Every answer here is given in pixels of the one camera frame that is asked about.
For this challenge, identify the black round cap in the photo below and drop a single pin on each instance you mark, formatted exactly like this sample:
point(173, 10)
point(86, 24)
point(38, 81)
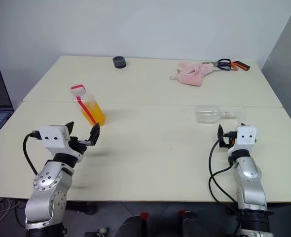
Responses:
point(119, 63)

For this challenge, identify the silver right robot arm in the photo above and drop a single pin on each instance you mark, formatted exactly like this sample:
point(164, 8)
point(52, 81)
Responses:
point(251, 182)

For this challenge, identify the small white wheel base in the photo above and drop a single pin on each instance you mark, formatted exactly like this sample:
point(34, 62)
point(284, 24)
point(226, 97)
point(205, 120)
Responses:
point(99, 232)

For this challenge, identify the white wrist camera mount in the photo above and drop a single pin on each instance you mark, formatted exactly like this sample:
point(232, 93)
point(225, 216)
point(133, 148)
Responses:
point(245, 138)
point(53, 137)

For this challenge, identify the bottle of orange liquid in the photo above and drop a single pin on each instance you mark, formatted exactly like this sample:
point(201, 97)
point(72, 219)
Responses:
point(95, 112)

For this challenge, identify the pink towel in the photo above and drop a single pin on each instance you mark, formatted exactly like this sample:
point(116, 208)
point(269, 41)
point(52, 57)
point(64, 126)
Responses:
point(190, 75)

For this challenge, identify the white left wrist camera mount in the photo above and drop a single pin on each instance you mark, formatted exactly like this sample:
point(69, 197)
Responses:
point(53, 137)

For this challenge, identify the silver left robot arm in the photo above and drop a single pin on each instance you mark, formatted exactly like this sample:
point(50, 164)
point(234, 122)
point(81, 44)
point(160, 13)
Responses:
point(47, 182)

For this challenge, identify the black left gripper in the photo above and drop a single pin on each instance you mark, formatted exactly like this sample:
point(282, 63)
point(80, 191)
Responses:
point(79, 147)

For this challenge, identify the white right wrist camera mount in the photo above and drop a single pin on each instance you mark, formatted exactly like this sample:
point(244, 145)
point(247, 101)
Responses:
point(245, 138)

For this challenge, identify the dark rounded shape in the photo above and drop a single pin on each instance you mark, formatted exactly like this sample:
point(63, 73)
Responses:
point(192, 224)
point(133, 227)

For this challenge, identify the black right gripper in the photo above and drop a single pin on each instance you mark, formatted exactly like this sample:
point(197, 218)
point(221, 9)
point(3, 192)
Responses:
point(228, 139)

